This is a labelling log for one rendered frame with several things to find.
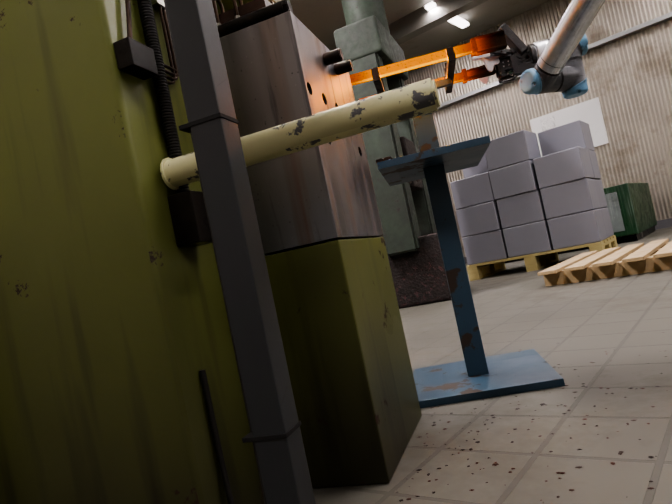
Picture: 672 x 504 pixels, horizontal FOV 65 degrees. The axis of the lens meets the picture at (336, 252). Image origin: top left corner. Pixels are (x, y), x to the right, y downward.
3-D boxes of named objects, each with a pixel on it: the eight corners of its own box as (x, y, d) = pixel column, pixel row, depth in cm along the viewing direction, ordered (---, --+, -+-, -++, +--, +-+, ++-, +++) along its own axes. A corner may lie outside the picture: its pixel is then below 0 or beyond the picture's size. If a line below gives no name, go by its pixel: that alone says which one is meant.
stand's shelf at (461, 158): (477, 165, 176) (476, 159, 176) (490, 142, 137) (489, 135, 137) (389, 186, 182) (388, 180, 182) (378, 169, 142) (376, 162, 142)
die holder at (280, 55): (384, 235, 135) (348, 68, 137) (337, 237, 99) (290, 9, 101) (199, 276, 153) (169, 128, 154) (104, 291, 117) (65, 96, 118)
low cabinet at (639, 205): (659, 230, 728) (648, 182, 730) (640, 240, 601) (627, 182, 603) (535, 252, 834) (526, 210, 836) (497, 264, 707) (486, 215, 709)
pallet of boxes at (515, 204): (618, 250, 527) (590, 123, 531) (605, 259, 459) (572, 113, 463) (497, 270, 601) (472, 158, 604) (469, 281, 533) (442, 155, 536)
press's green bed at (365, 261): (422, 416, 134) (384, 236, 135) (389, 484, 98) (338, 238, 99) (232, 436, 152) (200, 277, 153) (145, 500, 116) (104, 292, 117)
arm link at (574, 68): (549, 102, 165) (541, 68, 165) (576, 99, 169) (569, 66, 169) (567, 92, 158) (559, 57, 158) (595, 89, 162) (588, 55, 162)
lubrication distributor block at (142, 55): (159, 75, 85) (153, 48, 85) (133, 64, 79) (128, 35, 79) (144, 80, 86) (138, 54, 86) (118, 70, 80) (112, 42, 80)
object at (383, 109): (443, 116, 74) (435, 79, 75) (438, 107, 69) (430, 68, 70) (183, 191, 88) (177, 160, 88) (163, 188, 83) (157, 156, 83)
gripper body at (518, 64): (500, 76, 164) (539, 66, 162) (494, 50, 164) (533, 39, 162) (496, 84, 171) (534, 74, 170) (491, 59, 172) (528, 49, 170)
